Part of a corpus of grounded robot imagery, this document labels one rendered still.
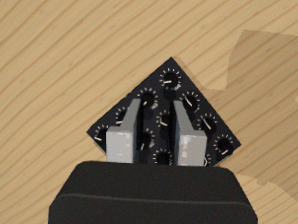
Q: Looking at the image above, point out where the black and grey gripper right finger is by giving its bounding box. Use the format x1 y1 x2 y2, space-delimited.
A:
168 100 207 166

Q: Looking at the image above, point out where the black knob box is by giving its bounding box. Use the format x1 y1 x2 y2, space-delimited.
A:
86 57 242 166

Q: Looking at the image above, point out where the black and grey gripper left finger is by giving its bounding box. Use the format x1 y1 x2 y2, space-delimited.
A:
106 99 144 163

